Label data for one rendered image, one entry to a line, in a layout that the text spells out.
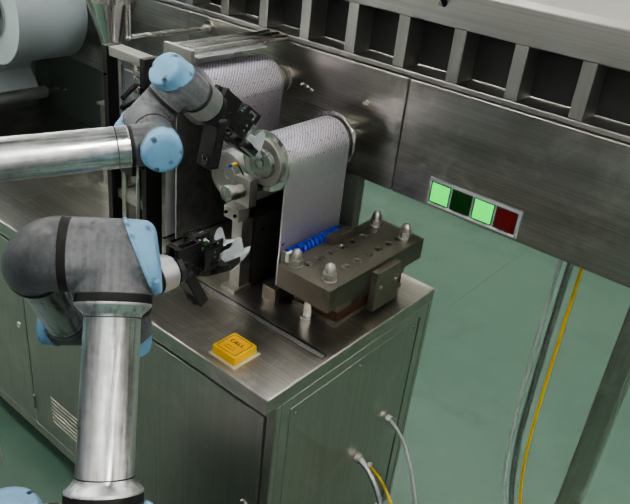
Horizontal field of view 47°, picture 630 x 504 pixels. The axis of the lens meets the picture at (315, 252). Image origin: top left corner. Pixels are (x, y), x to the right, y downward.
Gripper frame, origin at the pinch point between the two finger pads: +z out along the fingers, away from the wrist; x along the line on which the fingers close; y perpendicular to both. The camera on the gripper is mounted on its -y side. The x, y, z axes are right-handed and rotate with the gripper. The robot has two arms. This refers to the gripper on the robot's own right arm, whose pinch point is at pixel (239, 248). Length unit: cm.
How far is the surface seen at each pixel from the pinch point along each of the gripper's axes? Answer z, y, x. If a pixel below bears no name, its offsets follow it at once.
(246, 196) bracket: 9.7, 7.4, 7.8
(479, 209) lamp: 45, 10, -35
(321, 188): 28.0, 7.3, -0.4
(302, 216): 21.5, 1.5, -0.4
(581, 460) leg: 62, -57, -74
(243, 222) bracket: 9.1, 0.6, 7.7
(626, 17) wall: 279, 25, 13
